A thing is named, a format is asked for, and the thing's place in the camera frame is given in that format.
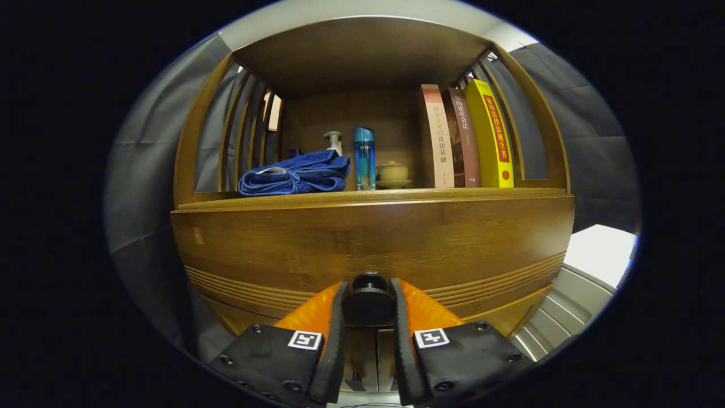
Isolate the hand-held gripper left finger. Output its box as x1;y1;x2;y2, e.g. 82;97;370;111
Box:
208;280;350;407

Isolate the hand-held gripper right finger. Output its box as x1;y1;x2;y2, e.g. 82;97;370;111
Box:
390;278;533;406

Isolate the wooden drawer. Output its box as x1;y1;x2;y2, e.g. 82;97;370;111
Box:
170;194;575;335

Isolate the wooden countertop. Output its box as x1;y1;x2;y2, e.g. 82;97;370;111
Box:
176;187;573;211

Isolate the wooden cabinet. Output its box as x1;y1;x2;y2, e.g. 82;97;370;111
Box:
170;16;575;397

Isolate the folded blue towel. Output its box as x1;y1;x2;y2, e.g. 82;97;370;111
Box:
238;150;351;197

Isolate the yellow lidded teacup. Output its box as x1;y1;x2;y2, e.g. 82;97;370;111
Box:
376;161;412;189

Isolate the blue glass bottle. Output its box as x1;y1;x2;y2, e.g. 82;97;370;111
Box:
354;127;376;191

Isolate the beige book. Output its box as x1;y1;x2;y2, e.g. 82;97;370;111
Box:
420;84;455;189

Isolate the brown book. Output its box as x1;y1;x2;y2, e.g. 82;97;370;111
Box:
442;88;481;188

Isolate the white table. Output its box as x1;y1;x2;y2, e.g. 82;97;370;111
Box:
564;224;638;290

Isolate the yellow book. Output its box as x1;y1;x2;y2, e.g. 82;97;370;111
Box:
463;79;515;189

